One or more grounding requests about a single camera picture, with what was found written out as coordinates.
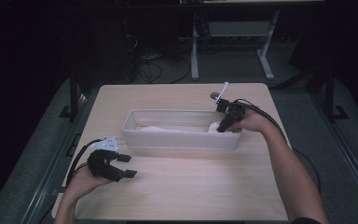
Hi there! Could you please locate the grey cable tray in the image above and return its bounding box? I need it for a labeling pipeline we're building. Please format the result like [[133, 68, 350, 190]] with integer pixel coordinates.
[[209, 21, 272, 37]]

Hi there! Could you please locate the thin black cable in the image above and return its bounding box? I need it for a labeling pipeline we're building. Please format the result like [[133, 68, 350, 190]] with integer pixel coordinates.
[[293, 148, 322, 199]]

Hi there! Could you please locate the white sock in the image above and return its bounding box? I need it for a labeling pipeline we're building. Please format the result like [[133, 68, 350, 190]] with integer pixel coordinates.
[[207, 120, 241, 134]]

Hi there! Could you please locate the white plastic bin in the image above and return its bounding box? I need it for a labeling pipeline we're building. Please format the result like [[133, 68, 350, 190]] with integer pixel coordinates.
[[121, 108, 243, 152]]

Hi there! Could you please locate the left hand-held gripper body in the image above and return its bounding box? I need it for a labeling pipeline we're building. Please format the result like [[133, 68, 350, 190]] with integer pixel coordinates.
[[87, 135, 125, 183]]

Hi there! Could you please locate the person's left hand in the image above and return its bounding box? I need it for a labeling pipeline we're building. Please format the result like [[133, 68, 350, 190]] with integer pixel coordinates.
[[62, 169, 113, 203]]

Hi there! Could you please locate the black metal post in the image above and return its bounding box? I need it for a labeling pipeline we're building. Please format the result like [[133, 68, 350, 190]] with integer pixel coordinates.
[[58, 69, 79, 120], [324, 66, 350, 122]]

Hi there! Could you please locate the person's right hand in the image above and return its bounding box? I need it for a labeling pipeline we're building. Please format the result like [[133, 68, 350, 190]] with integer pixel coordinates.
[[229, 108, 276, 133]]

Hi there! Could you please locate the aluminium frame rail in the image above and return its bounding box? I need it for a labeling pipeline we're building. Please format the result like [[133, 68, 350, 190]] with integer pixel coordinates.
[[20, 92, 90, 224], [310, 92, 358, 216]]

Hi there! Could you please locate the tangle of black cables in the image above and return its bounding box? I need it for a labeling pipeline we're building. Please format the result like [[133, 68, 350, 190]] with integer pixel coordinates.
[[125, 34, 192, 85]]

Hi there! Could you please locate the hand-held gripper black cable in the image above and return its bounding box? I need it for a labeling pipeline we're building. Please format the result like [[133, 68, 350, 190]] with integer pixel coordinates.
[[65, 138, 103, 186], [234, 98, 290, 146]]

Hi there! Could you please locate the pale pink sock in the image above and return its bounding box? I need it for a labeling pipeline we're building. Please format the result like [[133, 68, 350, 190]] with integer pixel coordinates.
[[135, 125, 211, 133]]

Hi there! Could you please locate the white-legged desk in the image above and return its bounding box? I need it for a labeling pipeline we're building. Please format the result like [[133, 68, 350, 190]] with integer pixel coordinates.
[[180, 0, 325, 81]]

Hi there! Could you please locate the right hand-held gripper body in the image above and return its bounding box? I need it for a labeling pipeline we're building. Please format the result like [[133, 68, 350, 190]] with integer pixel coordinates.
[[213, 81, 247, 121]]

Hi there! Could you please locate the left hand-held gripper black cable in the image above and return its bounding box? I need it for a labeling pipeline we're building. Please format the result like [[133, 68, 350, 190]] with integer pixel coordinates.
[[65, 138, 103, 186]]

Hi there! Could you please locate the right hand-held gripper black cable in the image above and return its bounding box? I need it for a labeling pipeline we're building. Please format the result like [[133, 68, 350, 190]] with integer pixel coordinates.
[[234, 98, 290, 146]]

